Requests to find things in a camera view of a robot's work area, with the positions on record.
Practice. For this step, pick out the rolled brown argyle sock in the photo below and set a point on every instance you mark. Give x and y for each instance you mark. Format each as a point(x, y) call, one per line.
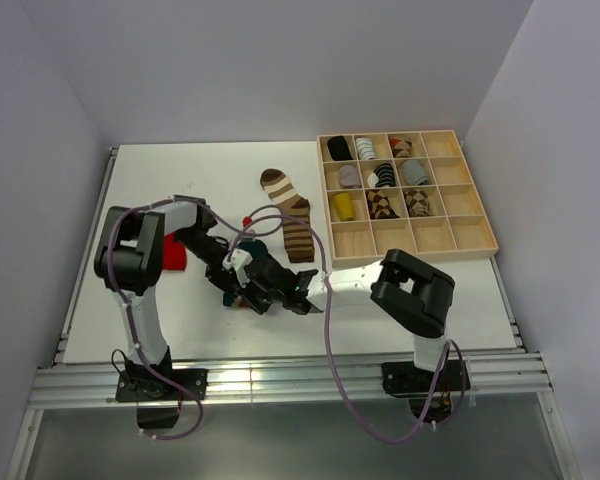
point(379, 206)

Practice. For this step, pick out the dark green reindeer sock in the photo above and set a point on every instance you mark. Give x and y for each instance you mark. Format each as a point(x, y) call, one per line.
point(256, 248)

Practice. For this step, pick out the brown striped sock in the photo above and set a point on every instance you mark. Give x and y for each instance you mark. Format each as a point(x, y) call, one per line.
point(297, 240)

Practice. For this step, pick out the aluminium frame rail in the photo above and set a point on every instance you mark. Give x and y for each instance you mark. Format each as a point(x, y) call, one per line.
point(282, 380)

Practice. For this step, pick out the rolled black striped sock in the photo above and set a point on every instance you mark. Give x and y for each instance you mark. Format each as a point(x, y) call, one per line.
point(383, 175)

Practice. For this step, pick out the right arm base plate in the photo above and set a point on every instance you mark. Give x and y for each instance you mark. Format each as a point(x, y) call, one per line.
point(402, 379)

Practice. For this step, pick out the wooden compartment tray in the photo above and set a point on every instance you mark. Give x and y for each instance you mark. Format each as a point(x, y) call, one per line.
point(459, 229)

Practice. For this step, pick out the rolled yellow sock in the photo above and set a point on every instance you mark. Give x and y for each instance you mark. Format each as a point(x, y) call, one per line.
point(344, 207)

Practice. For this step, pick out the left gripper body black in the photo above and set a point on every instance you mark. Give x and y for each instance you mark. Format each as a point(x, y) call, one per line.
point(214, 254)

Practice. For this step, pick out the rolled dark argyle sock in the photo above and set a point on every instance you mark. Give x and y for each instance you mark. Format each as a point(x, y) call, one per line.
point(418, 202)

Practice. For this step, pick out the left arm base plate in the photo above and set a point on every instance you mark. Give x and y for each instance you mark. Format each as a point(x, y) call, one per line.
point(137, 384)

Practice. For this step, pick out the red sock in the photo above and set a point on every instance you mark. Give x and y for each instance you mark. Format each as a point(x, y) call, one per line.
point(174, 254)

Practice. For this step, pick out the rolled orange argyle sock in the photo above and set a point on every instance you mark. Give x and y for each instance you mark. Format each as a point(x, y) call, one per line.
point(401, 147)

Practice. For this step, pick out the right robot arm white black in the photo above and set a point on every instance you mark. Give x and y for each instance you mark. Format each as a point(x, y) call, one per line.
point(415, 294)

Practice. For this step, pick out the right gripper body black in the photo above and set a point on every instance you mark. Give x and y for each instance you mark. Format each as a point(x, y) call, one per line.
point(260, 298)

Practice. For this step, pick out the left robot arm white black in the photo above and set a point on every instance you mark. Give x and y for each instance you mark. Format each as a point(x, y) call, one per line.
point(129, 259)

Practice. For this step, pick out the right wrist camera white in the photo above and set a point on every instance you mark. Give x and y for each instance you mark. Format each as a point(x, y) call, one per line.
point(237, 261)

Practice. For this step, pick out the rolled white striped sock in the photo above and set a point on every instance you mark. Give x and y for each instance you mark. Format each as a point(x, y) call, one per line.
point(365, 148)

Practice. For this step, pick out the rolled grey beige sock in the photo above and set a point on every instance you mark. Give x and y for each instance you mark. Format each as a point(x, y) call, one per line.
point(348, 177)

